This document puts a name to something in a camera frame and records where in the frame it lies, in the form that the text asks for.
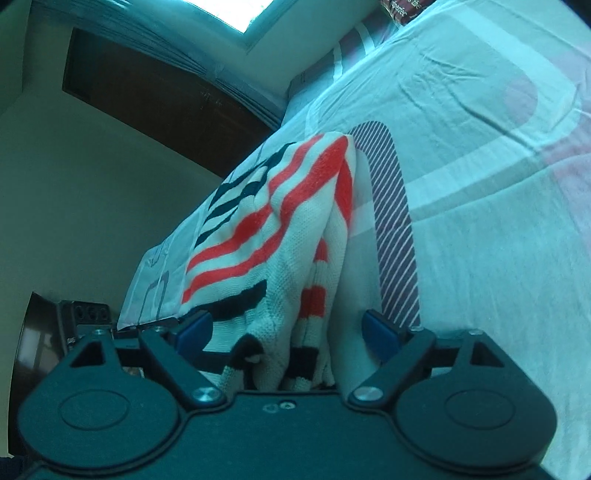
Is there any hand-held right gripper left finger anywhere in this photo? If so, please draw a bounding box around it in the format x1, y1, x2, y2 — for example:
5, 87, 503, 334
68, 310, 242, 408

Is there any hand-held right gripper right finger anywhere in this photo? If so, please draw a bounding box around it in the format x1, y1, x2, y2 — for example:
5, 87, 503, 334
348, 310, 506, 408

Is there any striped knit sweater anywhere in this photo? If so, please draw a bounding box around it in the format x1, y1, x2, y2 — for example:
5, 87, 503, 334
180, 131, 362, 393

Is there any dark wooden furniture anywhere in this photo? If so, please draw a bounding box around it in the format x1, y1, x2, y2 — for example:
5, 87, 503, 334
13, 291, 63, 446

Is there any patterned bed sheet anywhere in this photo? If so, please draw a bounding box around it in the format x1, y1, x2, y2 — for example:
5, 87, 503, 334
115, 0, 591, 480

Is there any brown wooden door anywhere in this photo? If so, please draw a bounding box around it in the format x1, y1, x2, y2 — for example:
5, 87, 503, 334
62, 28, 283, 182

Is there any blue curtain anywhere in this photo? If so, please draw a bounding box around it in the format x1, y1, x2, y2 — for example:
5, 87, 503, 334
32, 0, 297, 116

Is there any striped pillow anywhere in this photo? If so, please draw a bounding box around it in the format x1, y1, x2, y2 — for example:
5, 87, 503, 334
288, 18, 394, 95

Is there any window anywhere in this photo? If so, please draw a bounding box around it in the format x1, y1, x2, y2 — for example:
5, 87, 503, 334
185, 0, 279, 34

